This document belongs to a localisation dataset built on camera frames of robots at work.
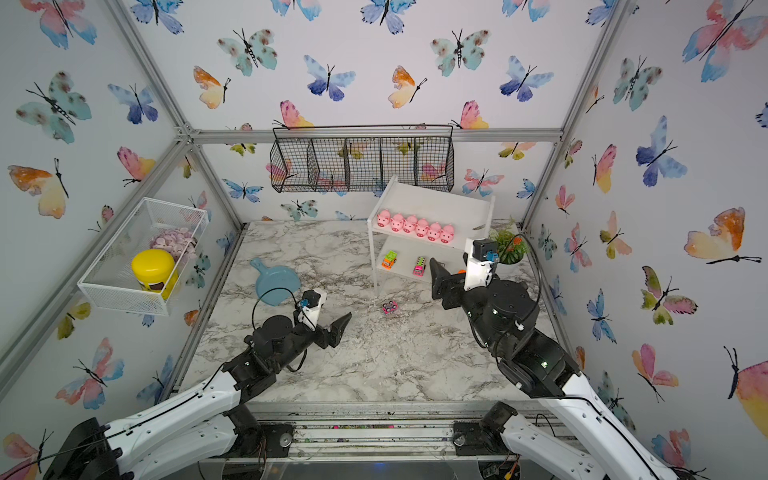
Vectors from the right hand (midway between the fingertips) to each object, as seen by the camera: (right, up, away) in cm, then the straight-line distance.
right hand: (453, 256), depth 60 cm
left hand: (-26, -13, +17) cm, 33 cm away
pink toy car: (-5, -4, +26) cm, 27 cm away
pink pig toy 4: (-3, +6, +11) cm, 13 cm away
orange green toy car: (-13, -1, +29) cm, 32 cm away
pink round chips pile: (-61, +3, +10) cm, 62 cm away
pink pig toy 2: (-8, +8, +13) cm, 17 cm away
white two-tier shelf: (+6, +10, +18) cm, 21 cm away
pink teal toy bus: (-13, -16, +35) cm, 41 cm away
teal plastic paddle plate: (-53, -10, +45) cm, 70 cm away
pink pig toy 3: (-5, +7, +13) cm, 15 cm away
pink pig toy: (-14, +9, +14) cm, 22 cm away
